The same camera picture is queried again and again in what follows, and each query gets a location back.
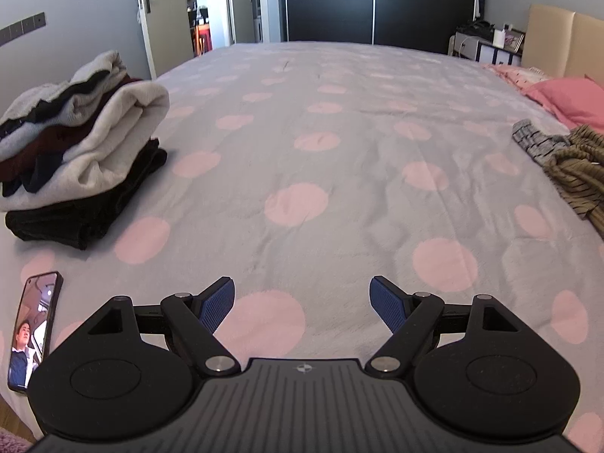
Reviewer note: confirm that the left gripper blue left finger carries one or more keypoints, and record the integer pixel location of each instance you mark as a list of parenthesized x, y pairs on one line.
[(192, 322)]

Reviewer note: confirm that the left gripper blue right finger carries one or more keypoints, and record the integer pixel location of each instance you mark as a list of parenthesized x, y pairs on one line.
[(412, 320)]

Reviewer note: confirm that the beige black-striped shirt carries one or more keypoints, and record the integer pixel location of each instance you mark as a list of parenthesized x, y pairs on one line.
[(577, 172)]

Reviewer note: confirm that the black smartphone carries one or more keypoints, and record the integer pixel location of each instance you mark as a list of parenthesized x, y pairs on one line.
[(32, 328)]

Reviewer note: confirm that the cream fleece folded garment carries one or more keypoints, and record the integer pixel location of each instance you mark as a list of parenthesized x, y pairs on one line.
[(104, 157)]

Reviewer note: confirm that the grey pink-dotted bedspread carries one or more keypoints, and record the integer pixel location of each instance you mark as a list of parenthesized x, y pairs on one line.
[(302, 171)]

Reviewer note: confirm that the grey patterned garment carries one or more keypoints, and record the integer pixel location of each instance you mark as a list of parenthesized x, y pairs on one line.
[(540, 147)]

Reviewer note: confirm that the dark red folded garment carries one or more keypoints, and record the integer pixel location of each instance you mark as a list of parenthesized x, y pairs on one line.
[(33, 166)]

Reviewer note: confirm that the grey white folded sweater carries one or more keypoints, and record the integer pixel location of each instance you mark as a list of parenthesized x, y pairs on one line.
[(70, 103)]

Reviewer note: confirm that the pink pillow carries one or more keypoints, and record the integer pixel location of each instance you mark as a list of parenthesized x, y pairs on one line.
[(572, 101)]

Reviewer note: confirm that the black wardrobe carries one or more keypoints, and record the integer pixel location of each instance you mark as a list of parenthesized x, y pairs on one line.
[(425, 25)]

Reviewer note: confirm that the beige padded headboard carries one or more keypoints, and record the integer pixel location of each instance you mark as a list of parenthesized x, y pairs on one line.
[(563, 43)]

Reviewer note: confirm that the white bedroom door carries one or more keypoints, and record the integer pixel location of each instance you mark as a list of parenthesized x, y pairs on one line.
[(166, 34)]

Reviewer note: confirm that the grey wall switch panel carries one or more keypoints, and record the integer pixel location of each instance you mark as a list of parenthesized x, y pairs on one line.
[(21, 28)]

